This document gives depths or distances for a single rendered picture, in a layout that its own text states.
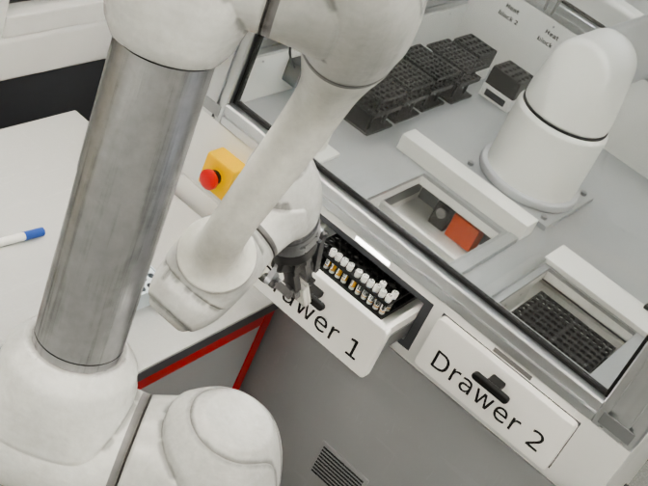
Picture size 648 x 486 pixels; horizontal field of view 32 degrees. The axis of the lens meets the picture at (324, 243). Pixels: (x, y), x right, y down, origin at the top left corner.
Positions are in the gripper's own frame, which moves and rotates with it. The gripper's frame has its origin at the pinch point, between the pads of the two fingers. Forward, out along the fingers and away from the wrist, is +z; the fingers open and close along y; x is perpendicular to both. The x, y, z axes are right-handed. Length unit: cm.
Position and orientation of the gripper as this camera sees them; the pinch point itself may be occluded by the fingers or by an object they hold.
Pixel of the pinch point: (300, 290)
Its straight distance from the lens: 185.2
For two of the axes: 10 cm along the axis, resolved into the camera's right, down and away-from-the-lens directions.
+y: 6.9, -6.6, 3.0
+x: -7.3, -5.9, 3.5
